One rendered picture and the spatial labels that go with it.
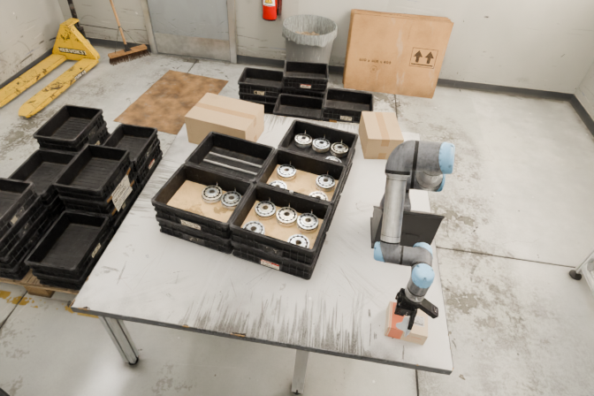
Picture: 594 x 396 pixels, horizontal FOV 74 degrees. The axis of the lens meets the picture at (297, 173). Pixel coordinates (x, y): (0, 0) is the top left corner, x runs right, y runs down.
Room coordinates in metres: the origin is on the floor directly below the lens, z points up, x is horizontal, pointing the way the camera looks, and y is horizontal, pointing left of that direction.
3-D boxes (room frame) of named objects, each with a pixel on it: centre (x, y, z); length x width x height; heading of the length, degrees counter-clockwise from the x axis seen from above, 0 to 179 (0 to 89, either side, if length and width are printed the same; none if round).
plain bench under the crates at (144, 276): (1.53, 0.05, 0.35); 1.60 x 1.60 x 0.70; 84
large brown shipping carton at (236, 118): (2.06, 0.47, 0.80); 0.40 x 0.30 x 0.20; 75
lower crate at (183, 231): (1.32, 0.44, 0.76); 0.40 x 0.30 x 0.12; 74
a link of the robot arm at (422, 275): (0.83, -0.48, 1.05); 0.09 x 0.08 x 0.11; 166
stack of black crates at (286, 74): (3.23, -0.02, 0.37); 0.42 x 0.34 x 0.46; 84
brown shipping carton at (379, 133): (2.08, -0.52, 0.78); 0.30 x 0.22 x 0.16; 3
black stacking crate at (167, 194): (1.32, 0.44, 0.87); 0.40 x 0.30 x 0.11; 74
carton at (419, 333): (0.82, -0.50, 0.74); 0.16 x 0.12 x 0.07; 79
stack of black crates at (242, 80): (3.27, 0.38, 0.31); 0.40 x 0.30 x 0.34; 85
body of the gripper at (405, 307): (0.83, -0.47, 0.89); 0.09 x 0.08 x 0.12; 79
